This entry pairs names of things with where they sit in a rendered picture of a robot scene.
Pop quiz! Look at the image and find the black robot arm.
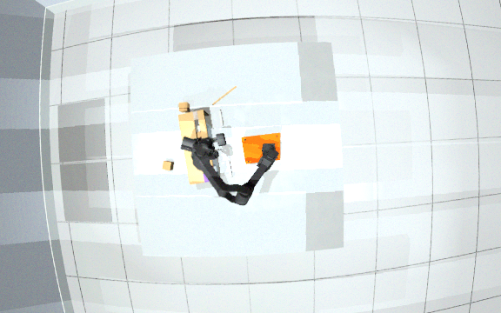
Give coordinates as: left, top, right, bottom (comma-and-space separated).
180, 137, 279, 206

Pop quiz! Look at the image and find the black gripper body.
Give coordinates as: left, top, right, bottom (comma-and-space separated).
197, 133, 226, 148

